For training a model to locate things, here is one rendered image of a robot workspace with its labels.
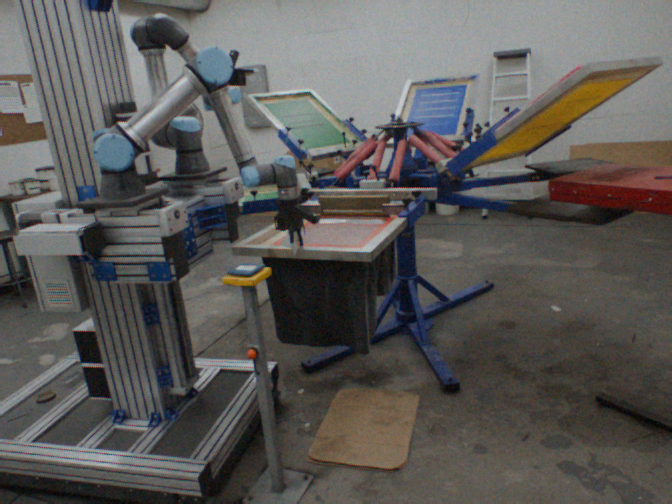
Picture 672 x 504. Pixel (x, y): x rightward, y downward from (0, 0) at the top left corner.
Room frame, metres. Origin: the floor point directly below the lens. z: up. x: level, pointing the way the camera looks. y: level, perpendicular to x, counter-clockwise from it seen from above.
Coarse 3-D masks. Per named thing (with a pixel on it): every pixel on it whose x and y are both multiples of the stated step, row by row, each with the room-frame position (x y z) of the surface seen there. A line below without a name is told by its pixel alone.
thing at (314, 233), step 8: (328, 216) 2.52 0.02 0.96; (336, 216) 2.51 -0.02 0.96; (304, 224) 2.40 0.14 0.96; (312, 224) 2.39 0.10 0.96; (320, 224) 2.38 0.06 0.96; (328, 224) 2.36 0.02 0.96; (336, 224) 2.35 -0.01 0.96; (344, 224) 2.34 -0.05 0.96; (312, 232) 2.25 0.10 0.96; (320, 232) 2.23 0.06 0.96; (328, 232) 2.22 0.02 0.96; (280, 240) 2.16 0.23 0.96; (312, 240) 2.12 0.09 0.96; (320, 240) 2.11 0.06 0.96
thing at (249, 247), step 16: (400, 224) 2.13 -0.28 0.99; (256, 240) 2.12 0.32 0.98; (384, 240) 1.92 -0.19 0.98; (256, 256) 1.97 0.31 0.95; (272, 256) 1.94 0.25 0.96; (288, 256) 1.91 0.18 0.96; (304, 256) 1.88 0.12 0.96; (320, 256) 1.86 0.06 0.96; (336, 256) 1.83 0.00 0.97; (352, 256) 1.81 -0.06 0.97; (368, 256) 1.78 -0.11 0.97
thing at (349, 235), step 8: (392, 216) 2.40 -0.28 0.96; (352, 224) 2.32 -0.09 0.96; (360, 224) 2.31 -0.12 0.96; (368, 224) 2.30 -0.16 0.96; (376, 224) 2.28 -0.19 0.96; (384, 224) 2.27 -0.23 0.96; (336, 232) 2.21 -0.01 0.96; (344, 232) 2.20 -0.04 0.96; (352, 232) 2.18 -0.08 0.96; (360, 232) 2.17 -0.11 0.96; (368, 232) 2.16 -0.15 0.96; (376, 232) 2.15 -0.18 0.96; (328, 240) 2.09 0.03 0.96; (336, 240) 2.08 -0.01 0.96; (344, 240) 2.07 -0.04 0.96; (352, 240) 2.06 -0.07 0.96; (360, 240) 2.05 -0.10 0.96; (368, 240) 2.04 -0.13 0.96
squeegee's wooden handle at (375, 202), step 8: (320, 200) 2.50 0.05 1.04; (328, 200) 2.48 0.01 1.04; (336, 200) 2.47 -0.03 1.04; (344, 200) 2.45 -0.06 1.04; (352, 200) 2.43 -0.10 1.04; (360, 200) 2.42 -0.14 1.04; (368, 200) 2.40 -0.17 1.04; (376, 200) 2.38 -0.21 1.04; (384, 200) 2.37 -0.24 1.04; (328, 208) 2.48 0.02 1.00; (336, 208) 2.47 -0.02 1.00; (344, 208) 2.45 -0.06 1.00; (352, 208) 2.43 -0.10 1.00; (360, 208) 2.42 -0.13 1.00; (368, 208) 2.40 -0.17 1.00; (376, 208) 2.39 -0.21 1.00
